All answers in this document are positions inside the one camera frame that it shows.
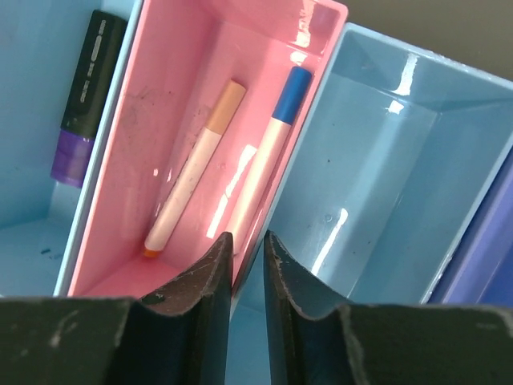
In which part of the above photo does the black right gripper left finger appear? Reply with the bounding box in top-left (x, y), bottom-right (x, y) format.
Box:
top-left (1, 233), bottom-right (233, 384)

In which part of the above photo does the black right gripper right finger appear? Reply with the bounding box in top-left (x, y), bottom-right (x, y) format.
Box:
top-left (264, 232), bottom-right (512, 384)

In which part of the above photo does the white orange pen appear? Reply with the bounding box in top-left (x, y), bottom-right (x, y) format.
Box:
top-left (143, 79), bottom-right (246, 257)

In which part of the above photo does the purple drawer box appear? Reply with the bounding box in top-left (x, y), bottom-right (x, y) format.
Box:
top-left (429, 155), bottom-right (512, 307)

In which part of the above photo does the sky blue drawer box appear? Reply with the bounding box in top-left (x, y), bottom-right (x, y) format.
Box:
top-left (226, 23), bottom-right (512, 384)

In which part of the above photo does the pink drawer box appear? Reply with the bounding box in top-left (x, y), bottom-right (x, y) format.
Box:
top-left (63, 1), bottom-right (348, 298)

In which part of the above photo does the white blue marker pen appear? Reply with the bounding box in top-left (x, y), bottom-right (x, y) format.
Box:
top-left (226, 67), bottom-right (312, 254)

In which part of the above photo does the purple cap black highlighter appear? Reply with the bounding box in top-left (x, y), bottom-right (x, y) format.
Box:
top-left (50, 10), bottom-right (127, 188)

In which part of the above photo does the light blue drawer box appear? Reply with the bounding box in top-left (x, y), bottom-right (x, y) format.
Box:
top-left (1, 1), bottom-right (142, 297)

